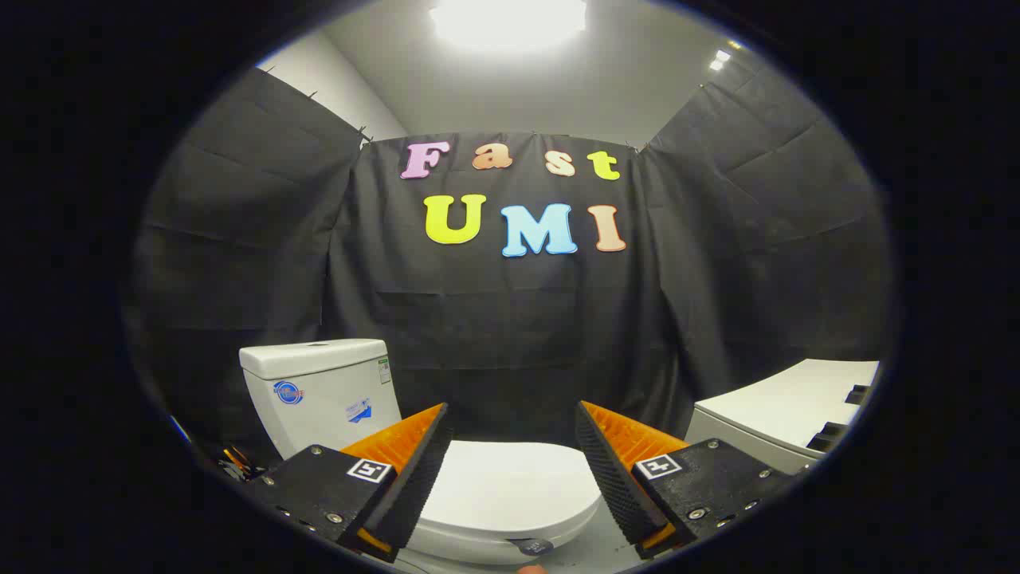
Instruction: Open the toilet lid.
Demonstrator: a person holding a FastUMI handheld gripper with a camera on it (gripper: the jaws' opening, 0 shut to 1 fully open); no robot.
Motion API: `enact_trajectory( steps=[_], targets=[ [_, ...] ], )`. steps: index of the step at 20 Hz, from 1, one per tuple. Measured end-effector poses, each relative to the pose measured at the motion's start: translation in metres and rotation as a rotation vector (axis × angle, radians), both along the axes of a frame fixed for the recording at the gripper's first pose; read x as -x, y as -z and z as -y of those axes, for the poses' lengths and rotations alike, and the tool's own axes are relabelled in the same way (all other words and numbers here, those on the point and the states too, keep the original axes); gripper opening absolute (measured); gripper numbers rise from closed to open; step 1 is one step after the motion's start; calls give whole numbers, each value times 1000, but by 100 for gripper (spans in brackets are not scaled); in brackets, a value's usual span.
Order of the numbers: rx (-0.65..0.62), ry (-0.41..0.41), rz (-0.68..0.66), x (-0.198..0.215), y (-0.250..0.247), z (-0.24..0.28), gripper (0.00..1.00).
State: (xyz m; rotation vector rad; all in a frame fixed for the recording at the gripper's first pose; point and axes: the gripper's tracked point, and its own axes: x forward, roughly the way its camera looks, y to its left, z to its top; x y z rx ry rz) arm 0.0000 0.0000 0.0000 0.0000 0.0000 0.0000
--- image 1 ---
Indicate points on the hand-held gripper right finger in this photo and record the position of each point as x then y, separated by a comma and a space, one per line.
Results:
610, 470

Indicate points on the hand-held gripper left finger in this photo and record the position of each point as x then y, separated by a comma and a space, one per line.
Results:
418, 470

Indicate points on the white toilet lid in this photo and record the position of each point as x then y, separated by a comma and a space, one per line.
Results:
510, 486

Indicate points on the round black lid pull tab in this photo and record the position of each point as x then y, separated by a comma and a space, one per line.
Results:
532, 547

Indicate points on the white toilet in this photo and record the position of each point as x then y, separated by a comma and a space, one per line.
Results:
319, 399

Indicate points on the black backdrop cloth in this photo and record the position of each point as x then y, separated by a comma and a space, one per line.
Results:
518, 335

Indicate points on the white slotted cabinet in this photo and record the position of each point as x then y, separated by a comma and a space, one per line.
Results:
781, 406

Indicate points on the small ceiling light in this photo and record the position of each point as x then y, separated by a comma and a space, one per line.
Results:
719, 60

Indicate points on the large ceiling light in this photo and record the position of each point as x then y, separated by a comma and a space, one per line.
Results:
510, 20

